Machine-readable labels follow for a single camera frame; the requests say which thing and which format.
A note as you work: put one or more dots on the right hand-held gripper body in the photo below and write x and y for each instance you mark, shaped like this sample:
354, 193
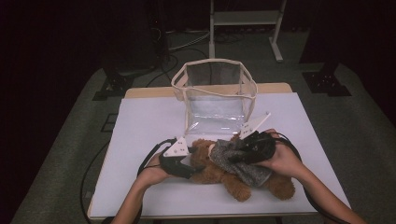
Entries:
260, 146

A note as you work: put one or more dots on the wooden table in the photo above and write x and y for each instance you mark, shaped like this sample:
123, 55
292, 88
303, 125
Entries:
146, 91

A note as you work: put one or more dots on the dark floor hatch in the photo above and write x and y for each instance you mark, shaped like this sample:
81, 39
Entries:
109, 123

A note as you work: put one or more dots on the person's right hand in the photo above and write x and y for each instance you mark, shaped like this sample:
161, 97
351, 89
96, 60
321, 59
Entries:
286, 158

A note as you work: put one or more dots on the person's left hand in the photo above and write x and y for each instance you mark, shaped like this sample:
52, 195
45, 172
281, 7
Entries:
152, 174

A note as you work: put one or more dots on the black stand base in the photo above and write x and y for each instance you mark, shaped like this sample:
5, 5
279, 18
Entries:
327, 84
115, 87

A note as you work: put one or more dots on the clear plastic bag beige trim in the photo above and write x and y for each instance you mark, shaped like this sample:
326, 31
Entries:
218, 109

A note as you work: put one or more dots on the black equipment tower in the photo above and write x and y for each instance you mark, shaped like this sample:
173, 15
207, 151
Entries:
158, 31

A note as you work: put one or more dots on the grey knit doll sweater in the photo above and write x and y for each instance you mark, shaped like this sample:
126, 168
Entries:
246, 174

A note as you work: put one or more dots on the brown teddy bear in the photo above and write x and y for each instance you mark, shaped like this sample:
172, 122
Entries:
211, 171

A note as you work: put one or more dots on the white metal stand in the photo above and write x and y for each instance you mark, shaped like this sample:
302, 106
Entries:
246, 17

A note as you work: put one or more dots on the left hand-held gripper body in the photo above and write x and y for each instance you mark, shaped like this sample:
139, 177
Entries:
176, 161

